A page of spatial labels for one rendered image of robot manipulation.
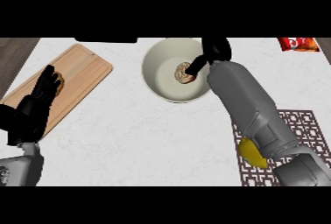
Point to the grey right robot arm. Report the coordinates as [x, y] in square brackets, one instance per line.
[246, 102]

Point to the brown cupcake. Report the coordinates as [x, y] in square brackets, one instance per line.
[183, 76]

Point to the brown round food item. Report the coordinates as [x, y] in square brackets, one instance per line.
[60, 84]

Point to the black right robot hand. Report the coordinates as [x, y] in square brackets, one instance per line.
[215, 48]

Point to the brown white patterned placemat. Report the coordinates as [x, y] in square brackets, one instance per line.
[307, 125]

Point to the white bowl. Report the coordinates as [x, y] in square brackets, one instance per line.
[165, 70]

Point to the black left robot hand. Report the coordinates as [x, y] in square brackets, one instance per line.
[32, 116]

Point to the yellow fruit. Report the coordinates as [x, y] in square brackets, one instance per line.
[251, 154]

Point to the pale wooden cutting board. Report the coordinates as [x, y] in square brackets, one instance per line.
[81, 70]

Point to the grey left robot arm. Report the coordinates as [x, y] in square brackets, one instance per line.
[20, 169]

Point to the red snack bag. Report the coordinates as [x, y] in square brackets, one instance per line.
[298, 44]

